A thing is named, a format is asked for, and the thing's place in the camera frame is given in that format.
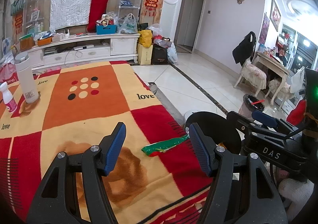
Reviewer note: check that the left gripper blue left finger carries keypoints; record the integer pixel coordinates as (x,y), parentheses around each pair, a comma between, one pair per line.
(56,199)

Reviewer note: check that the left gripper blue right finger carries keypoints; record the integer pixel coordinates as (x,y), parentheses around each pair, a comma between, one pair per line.
(241,191)

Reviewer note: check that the white gloved right hand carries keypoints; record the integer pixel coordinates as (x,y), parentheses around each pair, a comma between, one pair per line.
(298,193)

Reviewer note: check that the grey patterned waste basket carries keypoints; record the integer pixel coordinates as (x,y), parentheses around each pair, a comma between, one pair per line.
(250,104)

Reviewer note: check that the orange red patterned blanket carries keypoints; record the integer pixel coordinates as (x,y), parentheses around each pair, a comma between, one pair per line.
(77,107)

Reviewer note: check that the white floral chair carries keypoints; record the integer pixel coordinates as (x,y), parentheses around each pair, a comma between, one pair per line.
(255,76)

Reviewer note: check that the white console table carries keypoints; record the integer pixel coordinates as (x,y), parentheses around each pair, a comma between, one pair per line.
(274,66)

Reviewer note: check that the green red torn wrapper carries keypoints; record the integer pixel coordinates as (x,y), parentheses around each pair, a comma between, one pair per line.
(157,148)

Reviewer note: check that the black jacket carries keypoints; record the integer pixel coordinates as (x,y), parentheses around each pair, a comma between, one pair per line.
(245,50)

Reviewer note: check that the small white pink bottle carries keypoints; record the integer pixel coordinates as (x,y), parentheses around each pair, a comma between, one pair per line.
(8,98)

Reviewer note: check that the grey floor rug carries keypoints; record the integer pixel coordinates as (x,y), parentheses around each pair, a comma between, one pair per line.
(172,110)

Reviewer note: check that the white thermos bottle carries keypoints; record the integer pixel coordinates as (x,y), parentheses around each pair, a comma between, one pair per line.
(25,77)

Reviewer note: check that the white TV cabinet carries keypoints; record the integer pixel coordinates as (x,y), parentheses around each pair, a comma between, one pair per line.
(88,47)

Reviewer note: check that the cream paper shopping bag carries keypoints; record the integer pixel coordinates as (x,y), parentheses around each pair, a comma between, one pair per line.
(144,54)

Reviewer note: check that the black shopping bag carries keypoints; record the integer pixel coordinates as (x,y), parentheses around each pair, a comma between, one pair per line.
(159,55)

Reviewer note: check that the blue storage basket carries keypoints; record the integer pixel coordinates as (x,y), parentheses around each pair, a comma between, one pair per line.
(106,30)

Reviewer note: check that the yellow bag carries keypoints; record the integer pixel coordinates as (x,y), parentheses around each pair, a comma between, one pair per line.
(145,38)

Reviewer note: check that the clear plastic bag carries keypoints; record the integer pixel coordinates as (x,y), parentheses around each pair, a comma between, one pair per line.
(129,25)

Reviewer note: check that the white cloth covered TV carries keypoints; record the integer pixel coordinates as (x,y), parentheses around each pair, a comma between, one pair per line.
(68,13)

